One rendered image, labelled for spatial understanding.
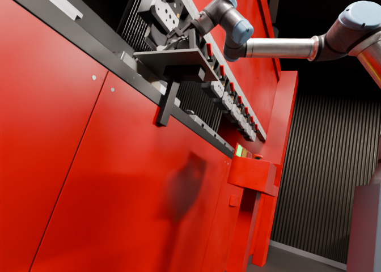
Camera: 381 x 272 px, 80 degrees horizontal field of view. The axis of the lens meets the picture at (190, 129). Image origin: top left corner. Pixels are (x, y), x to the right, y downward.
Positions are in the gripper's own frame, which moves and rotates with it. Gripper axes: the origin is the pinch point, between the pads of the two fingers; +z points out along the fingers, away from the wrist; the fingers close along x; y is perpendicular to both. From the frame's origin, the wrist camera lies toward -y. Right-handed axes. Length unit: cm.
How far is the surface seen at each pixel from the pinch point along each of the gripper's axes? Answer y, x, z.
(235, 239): -60, -40, 22
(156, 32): 13.4, 3.1, -6.9
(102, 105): -23.7, 24.3, 14.9
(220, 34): 33, -41, -34
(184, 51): -13.8, 10.4, -9.5
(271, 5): 176, -209, -158
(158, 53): -6.0, 10.3, -2.8
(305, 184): -22, -390, -36
